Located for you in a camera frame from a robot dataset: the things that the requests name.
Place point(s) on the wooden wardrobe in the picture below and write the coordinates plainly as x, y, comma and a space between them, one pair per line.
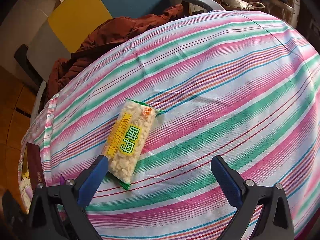
17, 102

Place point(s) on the gold box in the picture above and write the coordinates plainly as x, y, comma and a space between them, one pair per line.
30, 172

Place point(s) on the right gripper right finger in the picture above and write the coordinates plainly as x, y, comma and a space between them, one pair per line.
274, 221

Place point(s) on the rust red jacket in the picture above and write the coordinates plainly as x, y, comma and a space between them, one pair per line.
104, 38

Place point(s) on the grey yellow blue chair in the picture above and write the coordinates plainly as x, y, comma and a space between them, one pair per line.
35, 33

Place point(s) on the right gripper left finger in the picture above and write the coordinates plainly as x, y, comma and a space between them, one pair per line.
58, 212

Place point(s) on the striped bed sheet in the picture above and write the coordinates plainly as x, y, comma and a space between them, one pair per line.
240, 84

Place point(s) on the yellow green snack packet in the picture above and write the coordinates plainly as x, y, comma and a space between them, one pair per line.
127, 138

